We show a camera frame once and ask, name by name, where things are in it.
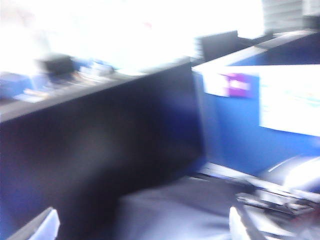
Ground blue partition panel with post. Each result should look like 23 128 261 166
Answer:
191 31 320 177

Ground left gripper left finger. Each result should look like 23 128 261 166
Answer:
0 206 61 240

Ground black desk clutter box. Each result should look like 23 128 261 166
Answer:
34 53 76 76

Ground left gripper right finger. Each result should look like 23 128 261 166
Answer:
228 204 297 240

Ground gray clothes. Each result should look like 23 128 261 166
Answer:
116 178 240 240

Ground white paper sheet on partition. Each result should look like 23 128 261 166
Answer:
258 65 320 138

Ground small distant black monitor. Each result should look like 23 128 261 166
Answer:
194 30 239 61

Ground large black monitor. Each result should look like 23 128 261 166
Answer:
0 56 204 240

